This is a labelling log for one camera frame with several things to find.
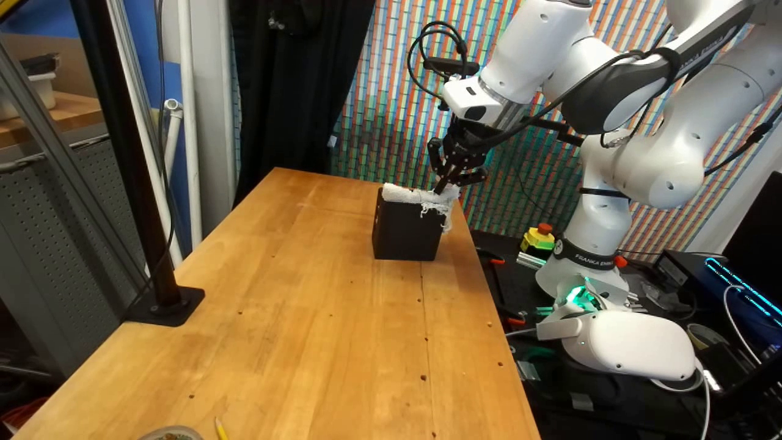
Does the blue-edged black box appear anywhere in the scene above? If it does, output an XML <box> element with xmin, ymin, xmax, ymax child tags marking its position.
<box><xmin>698</xmin><ymin>254</ymin><xmax>782</xmax><ymax>352</ymax></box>

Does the black pole stand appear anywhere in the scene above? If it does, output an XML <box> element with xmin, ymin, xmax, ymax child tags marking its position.
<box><xmin>68</xmin><ymin>0</ymin><xmax>204</xmax><ymax>328</ymax></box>

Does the grey pegboard cabinet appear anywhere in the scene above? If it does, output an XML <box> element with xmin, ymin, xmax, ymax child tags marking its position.
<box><xmin>0</xmin><ymin>91</ymin><xmax>165</xmax><ymax>377</ymax></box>

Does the white terry towel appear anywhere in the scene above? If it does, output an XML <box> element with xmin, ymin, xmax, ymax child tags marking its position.
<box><xmin>378</xmin><ymin>181</ymin><xmax>464</xmax><ymax>240</ymax></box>

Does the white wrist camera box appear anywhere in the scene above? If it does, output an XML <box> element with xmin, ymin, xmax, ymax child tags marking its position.
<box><xmin>440</xmin><ymin>72</ymin><xmax>508</xmax><ymax>126</ymax></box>

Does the black pegboard base plate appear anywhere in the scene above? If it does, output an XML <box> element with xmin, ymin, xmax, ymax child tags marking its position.
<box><xmin>470</xmin><ymin>229</ymin><xmax>571</xmax><ymax>385</ymax></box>

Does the round glass jar rim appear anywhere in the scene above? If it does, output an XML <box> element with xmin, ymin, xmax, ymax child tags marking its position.
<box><xmin>136</xmin><ymin>426</ymin><xmax>204</xmax><ymax>440</ymax></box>

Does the white pipe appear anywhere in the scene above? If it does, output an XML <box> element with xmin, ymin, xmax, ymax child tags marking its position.
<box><xmin>157</xmin><ymin>94</ymin><xmax>186</xmax><ymax>265</ymax></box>

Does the white looped cable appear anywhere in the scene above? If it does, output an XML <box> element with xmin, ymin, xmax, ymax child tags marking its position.
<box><xmin>718</xmin><ymin>281</ymin><xmax>767</xmax><ymax>367</ymax></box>

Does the black curtain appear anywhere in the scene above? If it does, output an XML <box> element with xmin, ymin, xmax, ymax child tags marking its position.
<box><xmin>226</xmin><ymin>0</ymin><xmax>377</xmax><ymax>204</ymax></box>

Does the black monitor panel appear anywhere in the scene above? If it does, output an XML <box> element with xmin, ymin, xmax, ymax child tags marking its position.
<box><xmin>718</xmin><ymin>168</ymin><xmax>782</xmax><ymax>286</ymax></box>

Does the teal white crumpled object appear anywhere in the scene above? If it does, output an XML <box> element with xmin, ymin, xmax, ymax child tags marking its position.
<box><xmin>553</xmin><ymin>275</ymin><xmax>609</xmax><ymax>319</ymax></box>

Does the white VR headset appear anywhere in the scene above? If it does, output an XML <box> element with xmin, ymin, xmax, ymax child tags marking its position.
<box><xmin>536</xmin><ymin>307</ymin><xmax>724</xmax><ymax>395</ymax></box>

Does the black stereo camera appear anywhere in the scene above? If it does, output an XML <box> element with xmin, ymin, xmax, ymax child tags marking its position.
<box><xmin>420</xmin><ymin>54</ymin><xmax>483</xmax><ymax>80</ymax></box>

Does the yellow emergency stop button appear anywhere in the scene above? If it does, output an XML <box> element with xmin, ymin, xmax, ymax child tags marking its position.
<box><xmin>515</xmin><ymin>220</ymin><xmax>559</xmax><ymax>270</ymax></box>

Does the colourful striped backdrop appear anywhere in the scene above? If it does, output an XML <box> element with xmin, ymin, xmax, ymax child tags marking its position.
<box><xmin>327</xmin><ymin>0</ymin><xmax>782</xmax><ymax>264</ymax></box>

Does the small black perforated basket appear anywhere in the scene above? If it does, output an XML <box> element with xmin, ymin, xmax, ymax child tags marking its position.
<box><xmin>368</xmin><ymin>182</ymin><xmax>449</xmax><ymax>264</ymax></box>

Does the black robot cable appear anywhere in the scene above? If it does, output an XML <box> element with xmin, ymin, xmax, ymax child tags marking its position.
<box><xmin>404</xmin><ymin>19</ymin><xmax>782</xmax><ymax>177</ymax></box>

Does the white headset cable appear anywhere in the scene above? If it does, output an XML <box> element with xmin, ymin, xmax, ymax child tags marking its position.
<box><xmin>650</xmin><ymin>363</ymin><xmax>724</xmax><ymax>440</ymax></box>

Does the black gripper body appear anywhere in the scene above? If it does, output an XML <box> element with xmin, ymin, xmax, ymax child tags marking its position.
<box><xmin>438</xmin><ymin>120</ymin><xmax>501</xmax><ymax>175</ymax></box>

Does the black metal stand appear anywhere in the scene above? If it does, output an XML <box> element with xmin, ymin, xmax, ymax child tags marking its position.
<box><xmin>0</xmin><ymin>44</ymin><xmax>165</xmax><ymax>314</ymax></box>

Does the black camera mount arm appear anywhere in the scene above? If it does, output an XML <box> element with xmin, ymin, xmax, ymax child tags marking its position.
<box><xmin>520</xmin><ymin>113</ymin><xmax>600</xmax><ymax>153</ymax></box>

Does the black bag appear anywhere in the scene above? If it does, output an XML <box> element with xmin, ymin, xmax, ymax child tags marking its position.
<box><xmin>520</xmin><ymin>349</ymin><xmax>782</xmax><ymax>440</ymax></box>

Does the white plastic bin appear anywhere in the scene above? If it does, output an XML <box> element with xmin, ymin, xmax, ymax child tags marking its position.
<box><xmin>0</xmin><ymin>50</ymin><xmax>60</xmax><ymax>113</ymax></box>

